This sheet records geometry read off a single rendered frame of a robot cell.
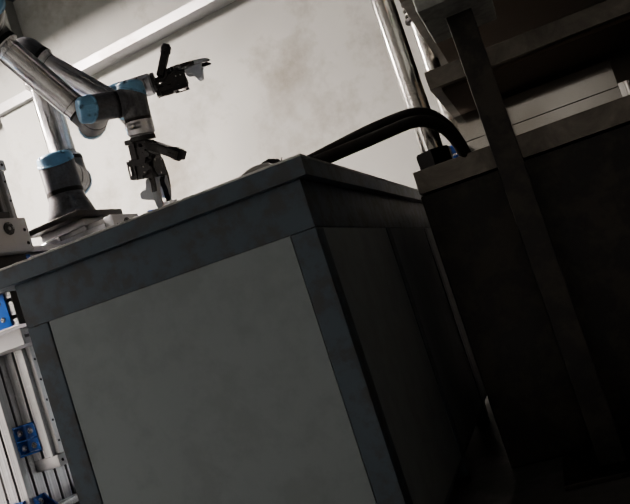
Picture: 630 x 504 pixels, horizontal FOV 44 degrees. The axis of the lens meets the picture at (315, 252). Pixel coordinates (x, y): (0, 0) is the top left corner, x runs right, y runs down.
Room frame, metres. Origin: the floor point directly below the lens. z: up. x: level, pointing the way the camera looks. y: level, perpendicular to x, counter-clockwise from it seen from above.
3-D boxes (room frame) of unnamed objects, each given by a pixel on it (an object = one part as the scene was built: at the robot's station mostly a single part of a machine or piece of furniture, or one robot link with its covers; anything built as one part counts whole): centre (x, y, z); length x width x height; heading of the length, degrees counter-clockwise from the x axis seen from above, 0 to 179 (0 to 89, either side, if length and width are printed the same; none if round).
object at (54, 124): (2.65, 0.71, 1.41); 0.15 x 0.12 x 0.55; 3
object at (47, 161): (2.52, 0.71, 1.20); 0.13 x 0.12 x 0.14; 3
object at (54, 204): (2.51, 0.71, 1.09); 0.15 x 0.15 x 0.10
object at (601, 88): (2.49, -0.79, 0.87); 0.50 x 0.27 x 0.17; 74
